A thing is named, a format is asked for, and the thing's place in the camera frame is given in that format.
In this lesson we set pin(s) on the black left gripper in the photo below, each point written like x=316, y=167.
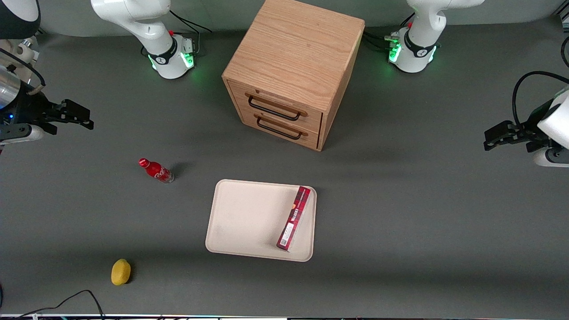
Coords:
x=529, y=129

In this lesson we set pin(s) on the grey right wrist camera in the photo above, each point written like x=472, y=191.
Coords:
x=22, y=133

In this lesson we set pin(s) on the yellow lemon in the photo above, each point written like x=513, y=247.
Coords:
x=120, y=272

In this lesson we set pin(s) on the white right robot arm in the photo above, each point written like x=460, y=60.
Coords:
x=146, y=26

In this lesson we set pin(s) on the cream rectangular tray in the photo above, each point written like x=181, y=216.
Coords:
x=249, y=218

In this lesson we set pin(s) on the red cookie box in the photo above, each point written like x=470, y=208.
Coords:
x=293, y=222

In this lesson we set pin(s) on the wooden drawer front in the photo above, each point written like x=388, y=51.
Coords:
x=311, y=122
x=249, y=119

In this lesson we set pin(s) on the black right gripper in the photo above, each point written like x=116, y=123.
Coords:
x=27, y=108

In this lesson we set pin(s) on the beige rounded fixture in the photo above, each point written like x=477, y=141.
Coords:
x=26, y=51

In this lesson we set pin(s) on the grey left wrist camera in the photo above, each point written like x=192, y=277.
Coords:
x=553, y=158

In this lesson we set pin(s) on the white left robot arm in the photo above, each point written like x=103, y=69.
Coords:
x=420, y=40

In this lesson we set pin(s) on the wooden drawer cabinet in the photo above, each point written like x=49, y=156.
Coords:
x=293, y=49

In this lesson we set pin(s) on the red coke bottle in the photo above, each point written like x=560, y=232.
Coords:
x=158, y=172

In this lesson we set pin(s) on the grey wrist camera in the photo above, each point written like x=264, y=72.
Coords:
x=553, y=158
x=22, y=133

